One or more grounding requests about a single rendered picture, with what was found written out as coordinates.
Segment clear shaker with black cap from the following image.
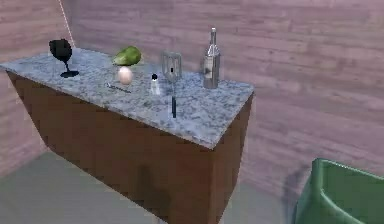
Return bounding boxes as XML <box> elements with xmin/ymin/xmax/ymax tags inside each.
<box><xmin>150</xmin><ymin>73</ymin><xmax>161</xmax><ymax>96</ymax></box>

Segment silver bottle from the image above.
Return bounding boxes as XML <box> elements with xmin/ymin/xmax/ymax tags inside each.
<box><xmin>202</xmin><ymin>27</ymin><xmax>222</xmax><ymax>90</ymax></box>

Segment brown counter with granite top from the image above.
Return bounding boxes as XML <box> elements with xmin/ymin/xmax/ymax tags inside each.
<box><xmin>0</xmin><ymin>46</ymin><xmax>256</xmax><ymax>224</ymax></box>

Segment beige egg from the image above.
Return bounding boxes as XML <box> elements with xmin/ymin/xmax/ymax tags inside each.
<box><xmin>117</xmin><ymin>66</ymin><xmax>134</xmax><ymax>86</ymax></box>

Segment green pear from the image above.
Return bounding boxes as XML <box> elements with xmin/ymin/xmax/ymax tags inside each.
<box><xmin>112</xmin><ymin>45</ymin><xmax>143</xmax><ymax>67</ymax></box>

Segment black wine glass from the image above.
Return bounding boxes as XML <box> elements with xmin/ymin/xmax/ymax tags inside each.
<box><xmin>48</xmin><ymin>38</ymin><xmax>81</xmax><ymax>79</ymax></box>

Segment green bin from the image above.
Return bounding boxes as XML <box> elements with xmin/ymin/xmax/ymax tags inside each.
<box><xmin>292</xmin><ymin>157</ymin><xmax>384</xmax><ymax>224</ymax></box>

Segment silver spatula with black handle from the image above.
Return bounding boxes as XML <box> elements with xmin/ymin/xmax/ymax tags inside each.
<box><xmin>161</xmin><ymin>50</ymin><xmax>183</xmax><ymax>119</ymax></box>

